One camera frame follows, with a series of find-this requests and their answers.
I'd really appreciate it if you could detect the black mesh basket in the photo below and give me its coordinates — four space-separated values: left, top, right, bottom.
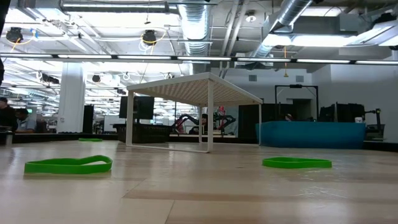
112 123 173 144

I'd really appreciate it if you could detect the blue plastic bin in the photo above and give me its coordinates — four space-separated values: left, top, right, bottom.
255 120 367 150

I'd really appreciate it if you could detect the white perforated shelf riser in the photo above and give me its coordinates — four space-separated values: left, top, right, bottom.
125 72 264 154

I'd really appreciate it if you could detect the long ceiling light strip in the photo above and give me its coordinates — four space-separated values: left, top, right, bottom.
0 53 398 66

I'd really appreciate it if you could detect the black monitor screen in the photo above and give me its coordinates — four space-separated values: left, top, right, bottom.
119 95 155 120

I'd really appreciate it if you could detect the black tall cabinet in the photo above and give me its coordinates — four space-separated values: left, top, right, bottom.
81 104 95 134

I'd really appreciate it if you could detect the silver ventilation duct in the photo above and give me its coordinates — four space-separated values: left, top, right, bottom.
177 0 213 57
248 0 314 58

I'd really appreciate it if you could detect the black ceiling cable reel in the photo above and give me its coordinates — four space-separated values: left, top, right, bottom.
5 26 25 44
142 29 158 47

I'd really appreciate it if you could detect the yellow hanging cord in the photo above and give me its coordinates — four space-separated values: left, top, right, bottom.
282 46 289 78

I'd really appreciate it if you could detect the black rig frame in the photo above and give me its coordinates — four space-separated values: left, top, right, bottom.
274 83 320 122

